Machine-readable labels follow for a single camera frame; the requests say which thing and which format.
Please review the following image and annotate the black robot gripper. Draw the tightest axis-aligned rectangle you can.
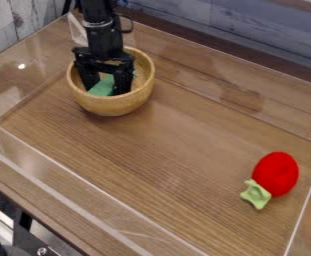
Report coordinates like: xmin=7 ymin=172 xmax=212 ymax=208
xmin=72 ymin=21 xmax=135 ymax=95

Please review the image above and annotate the green rectangular block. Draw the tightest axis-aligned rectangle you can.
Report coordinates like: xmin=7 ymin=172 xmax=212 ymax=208
xmin=87 ymin=72 xmax=131 ymax=96

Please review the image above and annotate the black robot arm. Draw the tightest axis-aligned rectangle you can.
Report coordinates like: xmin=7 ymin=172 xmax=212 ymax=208
xmin=72 ymin=0 xmax=135 ymax=96

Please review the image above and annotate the brown wooden bowl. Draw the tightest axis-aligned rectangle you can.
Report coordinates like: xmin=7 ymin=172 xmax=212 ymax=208
xmin=66 ymin=46 xmax=155 ymax=117

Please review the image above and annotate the red plush ball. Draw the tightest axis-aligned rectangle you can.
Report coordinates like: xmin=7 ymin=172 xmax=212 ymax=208
xmin=251 ymin=152 xmax=299 ymax=197

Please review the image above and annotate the small green plastic toy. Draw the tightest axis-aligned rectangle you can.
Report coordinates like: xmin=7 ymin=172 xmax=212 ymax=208
xmin=241 ymin=179 xmax=271 ymax=210

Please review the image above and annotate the black metal table frame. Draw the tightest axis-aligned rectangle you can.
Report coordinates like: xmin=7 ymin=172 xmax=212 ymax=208
xmin=12 ymin=206 xmax=75 ymax=256

